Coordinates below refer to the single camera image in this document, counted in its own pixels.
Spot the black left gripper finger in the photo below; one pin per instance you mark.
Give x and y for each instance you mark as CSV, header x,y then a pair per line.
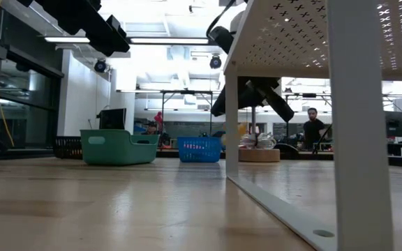
x,y
279,108
219,104

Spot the white perforated metal shelf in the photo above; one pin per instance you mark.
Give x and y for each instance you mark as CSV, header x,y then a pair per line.
x,y
361,139

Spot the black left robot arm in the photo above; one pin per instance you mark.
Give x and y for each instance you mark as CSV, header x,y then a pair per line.
x,y
82,21

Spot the person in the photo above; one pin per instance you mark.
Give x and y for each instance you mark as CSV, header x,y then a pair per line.
x,y
150,129
314,130

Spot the round black ceiling fixture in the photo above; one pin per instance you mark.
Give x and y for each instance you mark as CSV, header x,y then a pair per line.
x,y
100,65
215,62

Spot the blue slotted plastic basket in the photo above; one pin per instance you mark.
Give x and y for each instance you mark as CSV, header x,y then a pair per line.
x,y
199,155

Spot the red background object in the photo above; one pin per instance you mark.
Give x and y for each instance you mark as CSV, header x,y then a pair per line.
x,y
158,118

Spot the ceiling light strip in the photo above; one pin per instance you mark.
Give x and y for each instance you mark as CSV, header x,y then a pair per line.
x,y
169,40

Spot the small black monitor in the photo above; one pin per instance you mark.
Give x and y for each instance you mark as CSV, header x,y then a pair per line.
x,y
112,119

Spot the teal plastic bin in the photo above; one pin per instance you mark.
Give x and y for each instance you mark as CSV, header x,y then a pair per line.
x,y
113,148

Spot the large black monitor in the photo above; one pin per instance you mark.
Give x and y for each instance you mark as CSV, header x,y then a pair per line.
x,y
400,123

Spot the black slotted plastic basket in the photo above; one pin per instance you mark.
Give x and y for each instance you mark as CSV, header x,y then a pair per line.
x,y
66,146

